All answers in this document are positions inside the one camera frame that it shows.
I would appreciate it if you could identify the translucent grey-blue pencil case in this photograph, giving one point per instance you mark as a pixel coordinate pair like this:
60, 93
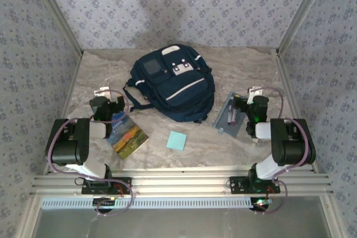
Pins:
223, 122

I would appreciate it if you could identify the Animal Farm paperback book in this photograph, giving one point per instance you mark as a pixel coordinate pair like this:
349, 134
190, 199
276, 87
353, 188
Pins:
128, 140

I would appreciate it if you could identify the navy blue school backpack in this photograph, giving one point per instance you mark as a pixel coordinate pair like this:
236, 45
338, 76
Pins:
173, 93

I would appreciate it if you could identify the light blue sticky note pad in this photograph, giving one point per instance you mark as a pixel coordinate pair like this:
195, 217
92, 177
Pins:
177, 140

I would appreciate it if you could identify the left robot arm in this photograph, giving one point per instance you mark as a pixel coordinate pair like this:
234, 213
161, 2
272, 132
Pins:
67, 148

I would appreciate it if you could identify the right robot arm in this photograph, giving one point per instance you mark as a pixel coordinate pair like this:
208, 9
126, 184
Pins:
293, 148

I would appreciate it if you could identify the red capped marker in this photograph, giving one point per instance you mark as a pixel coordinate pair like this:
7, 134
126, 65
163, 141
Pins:
229, 115

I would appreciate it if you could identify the small beige eraser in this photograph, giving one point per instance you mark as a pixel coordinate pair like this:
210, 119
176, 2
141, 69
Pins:
256, 141

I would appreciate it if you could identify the small controller board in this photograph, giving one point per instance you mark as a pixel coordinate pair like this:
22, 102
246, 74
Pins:
104, 201
260, 201

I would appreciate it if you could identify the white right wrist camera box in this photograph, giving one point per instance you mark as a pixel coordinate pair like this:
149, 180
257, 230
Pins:
255, 93

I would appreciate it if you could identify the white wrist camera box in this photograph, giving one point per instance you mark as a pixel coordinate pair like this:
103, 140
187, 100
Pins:
255, 93
101, 91

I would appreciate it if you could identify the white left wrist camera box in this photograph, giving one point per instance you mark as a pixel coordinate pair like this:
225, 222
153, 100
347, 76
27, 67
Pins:
101, 91

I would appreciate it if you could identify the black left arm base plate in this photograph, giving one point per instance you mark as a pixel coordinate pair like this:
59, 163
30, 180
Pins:
89, 190

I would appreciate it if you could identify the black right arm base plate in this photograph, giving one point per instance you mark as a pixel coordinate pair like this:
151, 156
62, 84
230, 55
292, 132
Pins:
237, 189

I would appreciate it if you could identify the aluminium front frame rails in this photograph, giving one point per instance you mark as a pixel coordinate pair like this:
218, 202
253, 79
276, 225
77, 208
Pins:
181, 182

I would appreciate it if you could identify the aluminium corner post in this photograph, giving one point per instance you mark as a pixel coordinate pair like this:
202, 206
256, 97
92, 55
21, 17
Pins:
58, 12
302, 12

